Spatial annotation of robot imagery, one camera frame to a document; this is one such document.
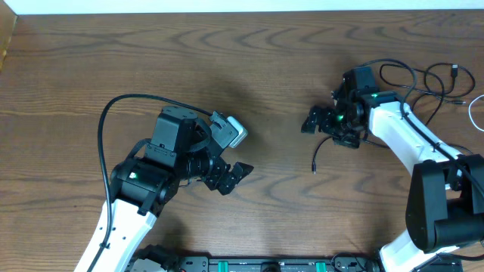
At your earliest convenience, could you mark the white USB cable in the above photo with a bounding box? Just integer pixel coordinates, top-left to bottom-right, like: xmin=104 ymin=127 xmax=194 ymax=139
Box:
xmin=467 ymin=94 xmax=484 ymax=133

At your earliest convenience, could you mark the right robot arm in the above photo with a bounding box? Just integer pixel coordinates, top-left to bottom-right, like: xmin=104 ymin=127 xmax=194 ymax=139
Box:
xmin=301 ymin=65 xmax=483 ymax=271

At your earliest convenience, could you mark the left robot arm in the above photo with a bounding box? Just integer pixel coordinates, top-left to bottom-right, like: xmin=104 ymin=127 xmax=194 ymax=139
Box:
xmin=76 ymin=106 xmax=253 ymax=271

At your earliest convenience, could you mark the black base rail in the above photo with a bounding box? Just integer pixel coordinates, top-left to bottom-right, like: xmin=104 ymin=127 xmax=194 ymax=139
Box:
xmin=124 ymin=244 xmax=464 ymax=272

